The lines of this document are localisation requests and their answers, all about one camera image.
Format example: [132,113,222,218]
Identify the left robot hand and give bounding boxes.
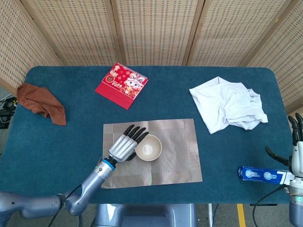
[107,124,150,164]

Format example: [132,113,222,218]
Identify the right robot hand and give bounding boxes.
[264,113,303,179]

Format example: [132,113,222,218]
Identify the cream round bowl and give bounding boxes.
[135,134,162,161]

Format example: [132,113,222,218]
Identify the silver woven placemat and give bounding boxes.
[101,119,203,189]

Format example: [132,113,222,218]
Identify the blue toothpaste box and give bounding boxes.
[238,166,294,185]

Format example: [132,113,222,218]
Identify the red desk calendar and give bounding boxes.
[95,62,149,110]

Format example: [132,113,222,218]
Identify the teal table cover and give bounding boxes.
[0,65,299,204]

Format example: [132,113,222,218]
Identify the grey-blue robot torso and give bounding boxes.
[91,203,198,227]

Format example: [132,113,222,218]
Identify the white crumpled shirt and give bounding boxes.
[188,76,269,135]

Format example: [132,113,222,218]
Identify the brown crumpled cloth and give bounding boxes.
[16,83,67,126]

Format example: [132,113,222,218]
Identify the white table leg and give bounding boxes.
[207,203,213,227]

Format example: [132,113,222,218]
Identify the woven folding screen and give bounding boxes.
[0,0,303,147]

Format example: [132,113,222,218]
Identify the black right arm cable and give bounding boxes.
[253,185,291,227]

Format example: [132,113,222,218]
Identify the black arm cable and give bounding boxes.
[253,185,291,227]
[48,184,82,227]

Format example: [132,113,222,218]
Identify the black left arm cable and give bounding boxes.
[48,184,82,227]

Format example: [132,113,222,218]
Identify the black floor cables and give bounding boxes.
[0,96,18,130]

